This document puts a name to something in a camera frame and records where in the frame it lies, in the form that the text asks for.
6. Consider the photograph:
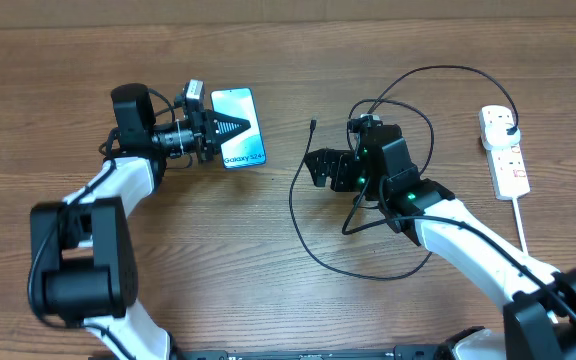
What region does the white charger plug adapter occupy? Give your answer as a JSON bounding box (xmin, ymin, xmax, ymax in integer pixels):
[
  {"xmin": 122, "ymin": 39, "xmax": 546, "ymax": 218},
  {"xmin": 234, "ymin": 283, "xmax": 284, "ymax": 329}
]
[{"xmin": 481, "ymin": 124, "xmax": 521, "ymax": 151}]

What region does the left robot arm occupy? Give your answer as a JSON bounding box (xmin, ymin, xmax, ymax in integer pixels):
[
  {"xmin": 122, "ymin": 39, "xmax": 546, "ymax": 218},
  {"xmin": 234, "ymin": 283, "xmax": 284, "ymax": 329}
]
[{"xmin": 27, "ymin": 80, "xmax": 251, "ymax": 359}]

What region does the white power strip cord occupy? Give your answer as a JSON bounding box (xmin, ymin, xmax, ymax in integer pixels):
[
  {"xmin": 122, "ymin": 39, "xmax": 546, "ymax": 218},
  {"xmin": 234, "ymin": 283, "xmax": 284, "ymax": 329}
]
[{"xmin": 510, "ymin": 197, "xmax": 530, "ymax": 254}]

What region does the blue-screen Galaxy smartphone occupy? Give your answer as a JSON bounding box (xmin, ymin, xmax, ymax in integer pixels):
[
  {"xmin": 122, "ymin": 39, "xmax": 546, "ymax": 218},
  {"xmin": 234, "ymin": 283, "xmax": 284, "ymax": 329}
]
[{"xmin": 210, "ymin": 88, "xmax": 267, "ymax": 169}]

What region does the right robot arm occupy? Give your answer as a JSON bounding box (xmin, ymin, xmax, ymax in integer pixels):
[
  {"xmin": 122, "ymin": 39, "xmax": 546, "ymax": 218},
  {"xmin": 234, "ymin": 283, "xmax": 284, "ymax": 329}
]
[{"xmin": 302, "ymin": 116, "xmax": 576, "ymax": 359}]

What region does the white power strip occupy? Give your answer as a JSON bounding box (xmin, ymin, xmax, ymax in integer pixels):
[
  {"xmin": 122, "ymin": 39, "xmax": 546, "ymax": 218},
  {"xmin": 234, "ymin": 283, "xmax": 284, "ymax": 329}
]
[{"xmin": 478, "ymin": 105, "xmax": 530, "ymax": 200}]

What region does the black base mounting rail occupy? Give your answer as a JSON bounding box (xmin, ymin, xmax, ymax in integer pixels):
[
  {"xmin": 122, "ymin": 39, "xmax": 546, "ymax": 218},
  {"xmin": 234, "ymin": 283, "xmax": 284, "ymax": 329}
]
[{"xmin": 172, "ymin": 344, "xmax": 456, "ymax": 360}]

